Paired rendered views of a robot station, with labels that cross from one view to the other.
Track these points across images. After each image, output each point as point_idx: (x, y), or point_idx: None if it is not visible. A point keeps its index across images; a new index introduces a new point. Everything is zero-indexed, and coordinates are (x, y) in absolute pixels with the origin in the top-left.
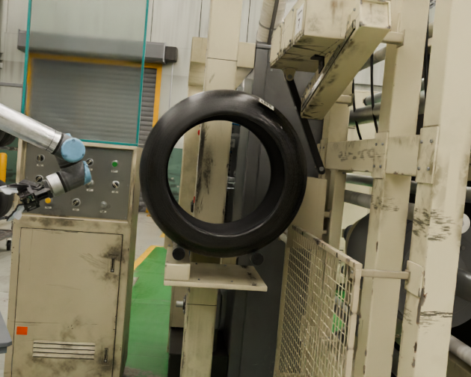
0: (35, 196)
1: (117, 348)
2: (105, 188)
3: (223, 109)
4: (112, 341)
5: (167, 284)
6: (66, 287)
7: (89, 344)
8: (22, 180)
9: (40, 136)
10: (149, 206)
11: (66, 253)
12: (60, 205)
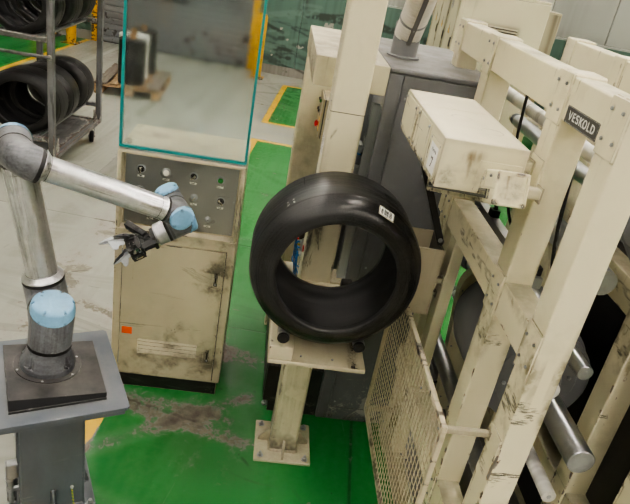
0: (142, 249)
1: (217, 351)
2: (209, 203)
3: (340, 219)
4: (213, 345)
5: (271, 362)
6: (169, 296)
7: (191, 346)
8: (127, 222)
9: (149, 209)
10: (258, 297)
11: (169, 266)
12: None
